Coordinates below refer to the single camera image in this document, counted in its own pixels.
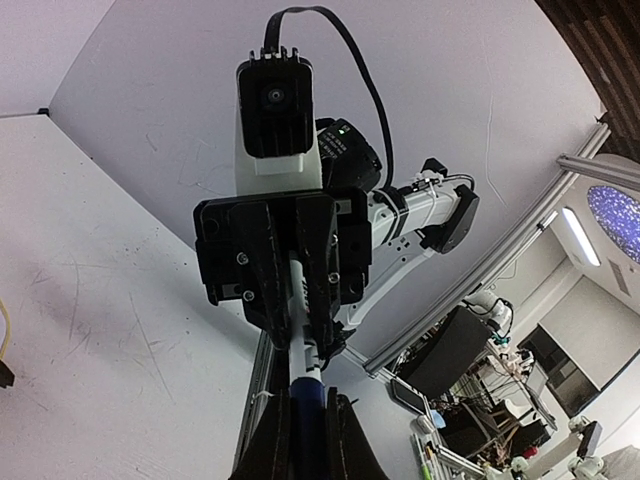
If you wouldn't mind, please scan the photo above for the black right camera cable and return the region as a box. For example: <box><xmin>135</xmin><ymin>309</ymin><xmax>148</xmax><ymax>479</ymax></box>
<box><xmin>262</xmin><ymin>4</ymin><xmax>396</xmax><ymax>191</ymax></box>

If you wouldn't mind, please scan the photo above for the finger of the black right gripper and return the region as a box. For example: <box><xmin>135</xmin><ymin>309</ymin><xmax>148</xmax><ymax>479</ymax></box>
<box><xmin>295</xmin><ymin>195</ymin><xmax>341</xmax><ymax>358</ymax></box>
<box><xmin>229</xmin><ymin>200</ymin><xmax>290</xmax><ymax>350</ymax></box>

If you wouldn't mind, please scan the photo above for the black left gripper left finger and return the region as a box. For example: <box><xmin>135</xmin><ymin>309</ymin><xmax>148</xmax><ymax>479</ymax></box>
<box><xmin>230</xmin><ymin>390</ymin><xmax>292</xmax><ymax>480</ymax></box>

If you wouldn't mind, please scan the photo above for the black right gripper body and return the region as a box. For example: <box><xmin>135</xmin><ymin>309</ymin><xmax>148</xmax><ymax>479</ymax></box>
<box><xmin>193</xmin><ymin>188</ymin><xmax>372</xmax><ymax>305</ymax></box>

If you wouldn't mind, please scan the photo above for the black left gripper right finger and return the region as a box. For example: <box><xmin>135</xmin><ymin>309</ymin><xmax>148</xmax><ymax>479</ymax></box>
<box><xmin>325</xmin><ymin>392</ymin><xmax>388</xmax><ymax>480</ymax></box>

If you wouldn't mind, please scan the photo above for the black whiteboard stand foot right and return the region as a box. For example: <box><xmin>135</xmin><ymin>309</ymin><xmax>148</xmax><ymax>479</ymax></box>
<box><xmin>0</xmin><ymin>360</ymin><xmax>15</xmax><ymax>389</ymax></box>

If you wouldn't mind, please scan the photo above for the yellow-framed whiteboard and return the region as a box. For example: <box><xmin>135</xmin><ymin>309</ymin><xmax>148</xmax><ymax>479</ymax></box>
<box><xmin>0</xmin><ymin>301</ymin><xmax>12</xmax><ymax>359</ymax></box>

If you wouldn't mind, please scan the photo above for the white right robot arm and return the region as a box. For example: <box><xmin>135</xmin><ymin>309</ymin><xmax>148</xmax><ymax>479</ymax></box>
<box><xmin>193</xmin><ymin>119</ymin><xmax>479</xmax><ymax>359</ymax></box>

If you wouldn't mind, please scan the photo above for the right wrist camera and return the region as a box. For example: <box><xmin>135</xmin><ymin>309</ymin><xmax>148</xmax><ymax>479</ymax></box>
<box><xmin>234</xmin><ymin>47</ymin><xmax>322</xmax><ymax>196</ymax></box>

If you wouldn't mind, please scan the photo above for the white whiteboard marker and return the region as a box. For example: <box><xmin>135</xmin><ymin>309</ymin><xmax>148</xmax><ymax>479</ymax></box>
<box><xmin>289</xmin><ymin>255</ymin><xmax>322</xmax><ymax>383</ymax></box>

